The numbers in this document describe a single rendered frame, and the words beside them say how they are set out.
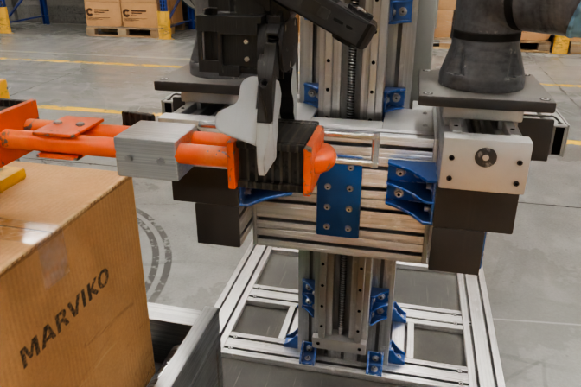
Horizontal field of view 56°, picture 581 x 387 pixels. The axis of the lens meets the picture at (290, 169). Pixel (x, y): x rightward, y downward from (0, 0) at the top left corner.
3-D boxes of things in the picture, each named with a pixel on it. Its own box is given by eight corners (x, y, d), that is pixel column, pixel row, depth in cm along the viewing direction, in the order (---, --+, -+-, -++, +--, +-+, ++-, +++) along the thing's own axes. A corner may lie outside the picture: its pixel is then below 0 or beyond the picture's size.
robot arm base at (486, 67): (437, 72, 110) (442, 22, 106) (516, 76, 107) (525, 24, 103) (439, 91, 96) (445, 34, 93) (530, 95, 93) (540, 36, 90)
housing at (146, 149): (115, 177, 58) (110, 137, 56) (144, 155, 64) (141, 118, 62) (177, 183, 56) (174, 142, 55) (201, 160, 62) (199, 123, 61)
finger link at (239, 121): (216, 171, 54) (225, 78, 54) (275, 176, 52) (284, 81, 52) (205, 170, 51) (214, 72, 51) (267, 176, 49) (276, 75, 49)
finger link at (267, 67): (262, 125, 53) (270, 36, 53) (279, 127, 53) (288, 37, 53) (249, 120, 48) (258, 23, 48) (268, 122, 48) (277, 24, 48)
